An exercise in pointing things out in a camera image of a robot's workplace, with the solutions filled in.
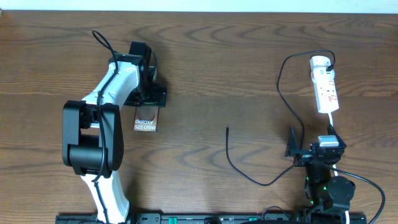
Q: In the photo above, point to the white power strip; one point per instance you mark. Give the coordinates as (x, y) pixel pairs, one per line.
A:
(325, 90)

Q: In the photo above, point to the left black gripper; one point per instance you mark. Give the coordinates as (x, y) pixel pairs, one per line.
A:
(156, 99)

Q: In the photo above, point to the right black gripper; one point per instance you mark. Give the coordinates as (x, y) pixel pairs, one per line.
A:
(303, 156)

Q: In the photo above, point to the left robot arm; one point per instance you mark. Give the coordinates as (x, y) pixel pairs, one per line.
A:
(93, 139)

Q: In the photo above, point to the white USB charger adapter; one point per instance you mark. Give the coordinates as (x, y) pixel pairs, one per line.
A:
(319, 61)

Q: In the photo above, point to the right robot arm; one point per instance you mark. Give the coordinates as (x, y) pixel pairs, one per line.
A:
(330, 195)

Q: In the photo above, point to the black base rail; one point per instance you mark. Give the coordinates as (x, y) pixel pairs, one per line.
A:
(156, 218)

